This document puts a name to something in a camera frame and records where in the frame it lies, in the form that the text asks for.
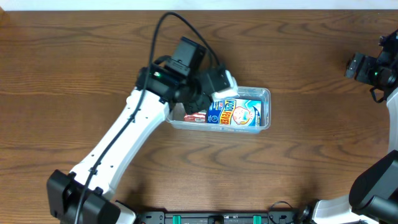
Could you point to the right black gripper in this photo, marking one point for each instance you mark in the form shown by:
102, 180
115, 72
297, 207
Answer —
356, 66

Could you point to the red Panadol sachet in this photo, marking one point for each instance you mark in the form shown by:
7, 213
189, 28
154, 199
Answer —
195, 117

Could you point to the clear plastic container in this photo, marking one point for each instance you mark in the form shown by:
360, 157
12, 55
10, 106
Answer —
176, 117

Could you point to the black mounting rail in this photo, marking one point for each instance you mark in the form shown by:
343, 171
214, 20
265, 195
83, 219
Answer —
158, 217

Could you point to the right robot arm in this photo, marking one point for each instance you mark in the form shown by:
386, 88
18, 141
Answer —
372, 197

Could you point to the blue Kool Fever box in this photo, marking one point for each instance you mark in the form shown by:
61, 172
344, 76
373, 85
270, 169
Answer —
235, 112

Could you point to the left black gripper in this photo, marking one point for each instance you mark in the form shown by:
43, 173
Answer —
196, 104

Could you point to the white Panadol box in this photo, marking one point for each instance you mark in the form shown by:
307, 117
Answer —
229, 92

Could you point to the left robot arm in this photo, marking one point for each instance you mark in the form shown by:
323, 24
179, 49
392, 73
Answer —
84, 194

